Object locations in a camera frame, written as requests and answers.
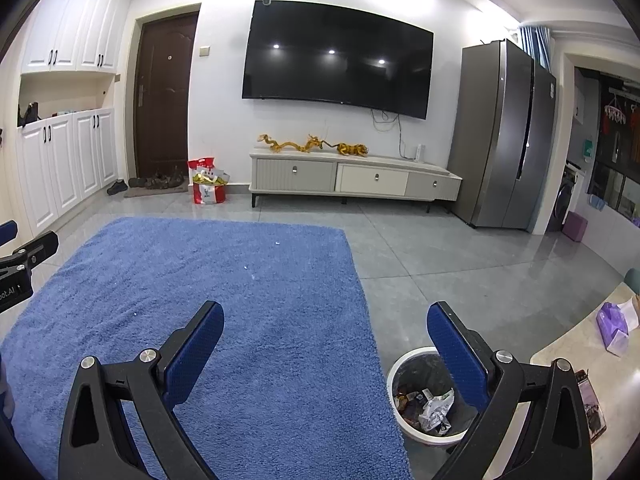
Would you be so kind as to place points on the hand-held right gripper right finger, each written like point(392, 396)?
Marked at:
point(457, 355)

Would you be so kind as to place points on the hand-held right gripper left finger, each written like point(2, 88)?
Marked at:
point(195, 355)

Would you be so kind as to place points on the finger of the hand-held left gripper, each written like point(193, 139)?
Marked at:
point(35, 250)
point(7, 232)

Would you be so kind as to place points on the white round trash bin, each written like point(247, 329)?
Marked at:
point(400, 375)

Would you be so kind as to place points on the dark yellow snack packet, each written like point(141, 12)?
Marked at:
point(406, 404)

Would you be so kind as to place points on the blue shaggy rug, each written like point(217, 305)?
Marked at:
point(225, 310)

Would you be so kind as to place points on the white crumpled wrapper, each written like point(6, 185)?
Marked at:
point(436, 410)

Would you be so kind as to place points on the dark grey shoe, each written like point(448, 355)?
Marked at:
point(117, 187)

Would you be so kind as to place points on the black bag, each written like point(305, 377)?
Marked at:
point(28, 115)

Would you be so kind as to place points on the brown doormat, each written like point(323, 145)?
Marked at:
point(155, 192)

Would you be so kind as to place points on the pile of brown shoes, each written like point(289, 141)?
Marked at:
point(157, 180)

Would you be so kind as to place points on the phone in red case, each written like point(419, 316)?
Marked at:
point(592, 407)

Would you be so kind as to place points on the purple tissue pack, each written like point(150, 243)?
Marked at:
point(612, 327)

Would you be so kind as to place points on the red white shopping bag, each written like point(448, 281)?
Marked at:
point(207, 187)

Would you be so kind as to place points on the purple box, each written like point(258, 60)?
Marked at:
point(575, 227)

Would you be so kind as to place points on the teal chair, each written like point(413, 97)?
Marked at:
point(634, 280)

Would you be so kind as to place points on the washing machine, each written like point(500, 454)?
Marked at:
point(565, 195)

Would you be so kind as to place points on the dark brown door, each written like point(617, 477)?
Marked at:
point(162, 95)

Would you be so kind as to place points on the grey white television cabinet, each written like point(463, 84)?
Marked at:
point(295, 175)

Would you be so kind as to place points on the blue cloth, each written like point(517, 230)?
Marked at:
point(596, 202)

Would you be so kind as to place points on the grey two-door refrigerator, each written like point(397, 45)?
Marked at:
point(492, 135)

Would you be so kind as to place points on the long golden dragon ornament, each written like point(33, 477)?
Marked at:
point(277, 144)

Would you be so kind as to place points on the golden tiger ornament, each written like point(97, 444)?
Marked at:
point(352, 149)

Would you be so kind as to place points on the short golden dragon ornament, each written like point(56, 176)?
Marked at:
point(315, 144)

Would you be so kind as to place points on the dark balcony window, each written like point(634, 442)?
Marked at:
point(617, 160)

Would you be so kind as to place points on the clothes drying hanger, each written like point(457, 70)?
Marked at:
point(616, 110)

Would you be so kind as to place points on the blue striped curtain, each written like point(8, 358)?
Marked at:
point(535, 47)

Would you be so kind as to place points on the white wall cupboard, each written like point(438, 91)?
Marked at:
point(65, 160)

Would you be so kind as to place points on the green wall sign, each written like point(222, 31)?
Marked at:
point(588, 149)

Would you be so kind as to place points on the black wall television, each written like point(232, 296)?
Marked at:
point(335, 57)

